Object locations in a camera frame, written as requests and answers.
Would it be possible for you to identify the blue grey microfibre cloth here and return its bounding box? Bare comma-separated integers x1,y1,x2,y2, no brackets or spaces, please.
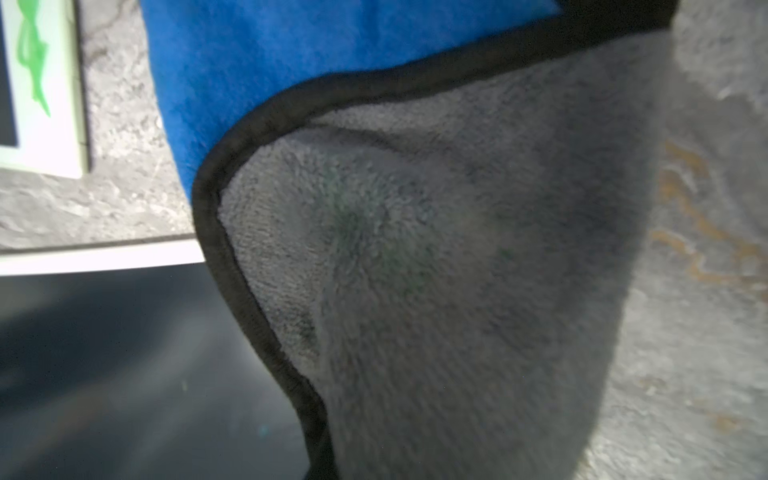
141,1,678,479

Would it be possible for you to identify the white drawing tablet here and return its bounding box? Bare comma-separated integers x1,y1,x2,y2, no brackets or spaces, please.
1,1,89,179
1,239,308,479

